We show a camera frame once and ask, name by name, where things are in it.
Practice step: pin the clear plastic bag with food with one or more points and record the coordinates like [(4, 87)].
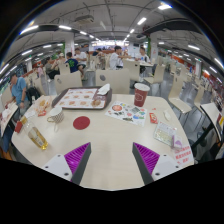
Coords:
[(42, 103)]

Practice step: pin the brown food tray with menu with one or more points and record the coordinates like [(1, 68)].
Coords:
[(78, 98)]

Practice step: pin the white table sign, red print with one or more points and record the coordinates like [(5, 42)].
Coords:
[(184, 155)]

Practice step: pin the red and white snack packet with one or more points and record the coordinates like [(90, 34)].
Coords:
[(42, 113)]

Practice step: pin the black backpack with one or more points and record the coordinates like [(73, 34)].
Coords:
[(32, 95)]

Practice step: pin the red box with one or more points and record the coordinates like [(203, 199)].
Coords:
[(18, 127)]

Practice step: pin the group of beige chairs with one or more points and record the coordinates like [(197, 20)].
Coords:
[(176, 96)]

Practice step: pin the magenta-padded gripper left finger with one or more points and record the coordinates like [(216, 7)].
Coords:
[(77, 157)]

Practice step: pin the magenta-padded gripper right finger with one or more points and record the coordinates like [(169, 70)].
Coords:
[(146, 157)]

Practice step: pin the group of ceiling lights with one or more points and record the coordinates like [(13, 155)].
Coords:
[(141, 20)]

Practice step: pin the small red sauce packet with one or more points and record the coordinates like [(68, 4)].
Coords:
[(153, 118)]

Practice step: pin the small white wrapper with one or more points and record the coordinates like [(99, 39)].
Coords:
[(167, 115)]

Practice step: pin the clear plastic package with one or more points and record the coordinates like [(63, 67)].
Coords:
[(164, 133)]

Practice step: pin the ceiling air conditioner unit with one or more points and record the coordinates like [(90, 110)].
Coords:
[(84, 18)]

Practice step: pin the red paper cup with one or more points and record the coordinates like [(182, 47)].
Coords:
[(141, 95)]

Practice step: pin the flat round red coaster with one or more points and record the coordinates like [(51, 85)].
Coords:
[(81, 122)]

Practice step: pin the clear bottle with yellow cap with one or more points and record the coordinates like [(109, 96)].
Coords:
[(36, 135)]

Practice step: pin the colourful printed leaflet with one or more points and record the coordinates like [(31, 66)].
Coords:
[(126, 112)]

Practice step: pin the small clear teal bottle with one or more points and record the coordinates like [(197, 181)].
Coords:
[(33, 100)]

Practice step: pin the beige neighbouring table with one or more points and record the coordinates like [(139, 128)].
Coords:
[(211, 113), (7, 116)]

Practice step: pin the crumpled white napkin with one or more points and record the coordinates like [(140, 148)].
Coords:
[(104, 89)]

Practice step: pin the person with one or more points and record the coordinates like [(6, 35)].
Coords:
[(18, 90), (50, 69), (72, 63), (115, 60), (143, 57), (81, 57)]

